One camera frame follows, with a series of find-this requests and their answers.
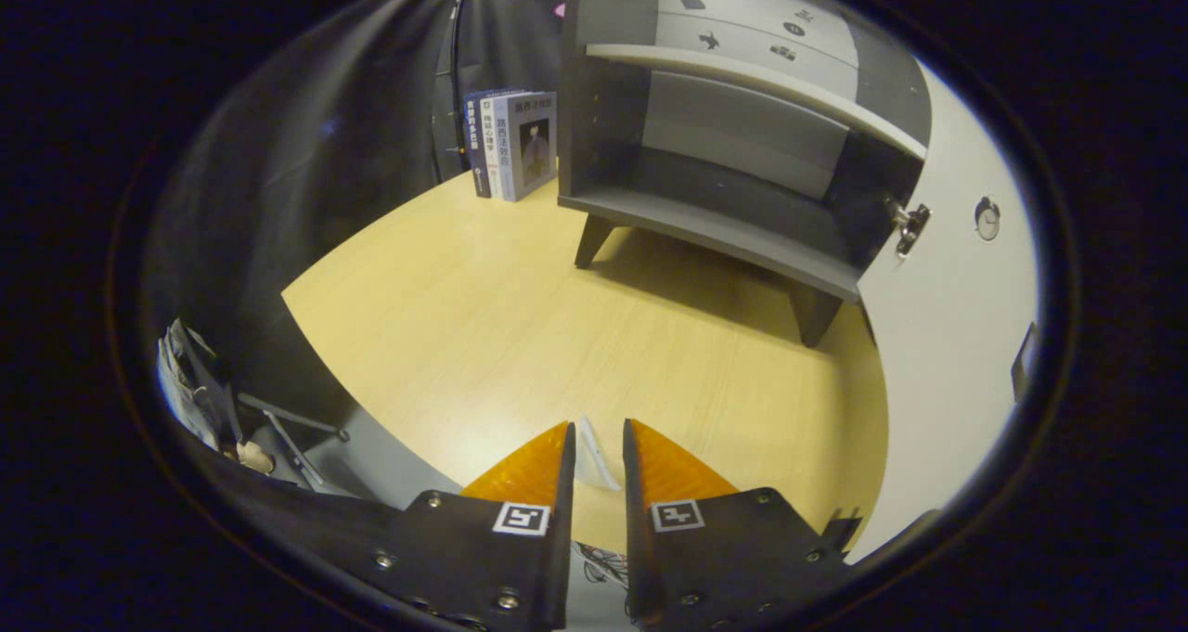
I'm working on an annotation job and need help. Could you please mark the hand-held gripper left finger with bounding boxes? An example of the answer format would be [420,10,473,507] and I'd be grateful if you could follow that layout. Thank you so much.
[367,420,576,632]

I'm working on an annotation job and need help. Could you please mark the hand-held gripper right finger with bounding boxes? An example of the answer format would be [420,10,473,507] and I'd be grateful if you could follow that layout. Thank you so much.
[622,419,850,632]

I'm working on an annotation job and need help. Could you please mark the black door handle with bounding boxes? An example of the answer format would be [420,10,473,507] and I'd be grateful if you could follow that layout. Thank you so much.
[1010,321,1039,403]

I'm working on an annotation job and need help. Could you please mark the metal stand legs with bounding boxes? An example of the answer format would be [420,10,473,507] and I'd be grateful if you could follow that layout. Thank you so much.
[237,391,352,494]

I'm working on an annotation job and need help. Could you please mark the dark grey cabinet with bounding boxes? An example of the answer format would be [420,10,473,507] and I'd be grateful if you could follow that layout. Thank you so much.
[557,0,934,350]

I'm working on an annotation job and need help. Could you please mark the white spine book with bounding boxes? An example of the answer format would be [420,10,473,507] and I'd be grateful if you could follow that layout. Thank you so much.
[481,94,521,201]

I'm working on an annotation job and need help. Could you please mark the grey cover book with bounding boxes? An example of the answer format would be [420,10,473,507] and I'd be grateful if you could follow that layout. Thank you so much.
[492,91,559,203]

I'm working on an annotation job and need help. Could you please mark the white crumpled papers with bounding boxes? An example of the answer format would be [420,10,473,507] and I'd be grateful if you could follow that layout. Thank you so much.
[156,319,219,447]

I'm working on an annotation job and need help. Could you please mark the metal door hinge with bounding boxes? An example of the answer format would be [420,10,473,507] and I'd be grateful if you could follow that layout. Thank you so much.
[891,200,932,259]

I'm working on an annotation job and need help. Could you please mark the black backdrop cloth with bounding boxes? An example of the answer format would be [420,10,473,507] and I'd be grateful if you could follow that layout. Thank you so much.
[139,0,572,512]

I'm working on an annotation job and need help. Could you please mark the tangle of black cables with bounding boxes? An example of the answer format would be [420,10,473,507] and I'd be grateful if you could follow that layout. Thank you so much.
[577,541,634,616]

